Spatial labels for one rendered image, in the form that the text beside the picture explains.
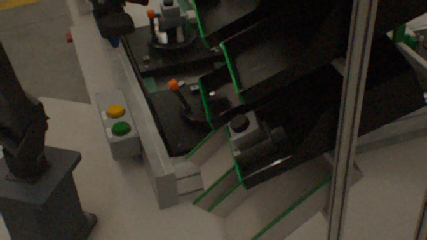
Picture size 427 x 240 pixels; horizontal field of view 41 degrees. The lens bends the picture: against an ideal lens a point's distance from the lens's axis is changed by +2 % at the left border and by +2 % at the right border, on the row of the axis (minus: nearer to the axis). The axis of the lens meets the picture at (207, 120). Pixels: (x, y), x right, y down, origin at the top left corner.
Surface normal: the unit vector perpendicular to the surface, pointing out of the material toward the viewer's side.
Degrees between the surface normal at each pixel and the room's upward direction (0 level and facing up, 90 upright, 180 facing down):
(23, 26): 0
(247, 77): 25
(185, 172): 90
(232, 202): 90
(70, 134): 0
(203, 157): 90
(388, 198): 0
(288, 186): 45
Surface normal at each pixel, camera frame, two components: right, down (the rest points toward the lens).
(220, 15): -0.47, -0.65
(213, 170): -0.74, -0.46
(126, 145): 0.31, 0.58
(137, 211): -0.06, -0.78
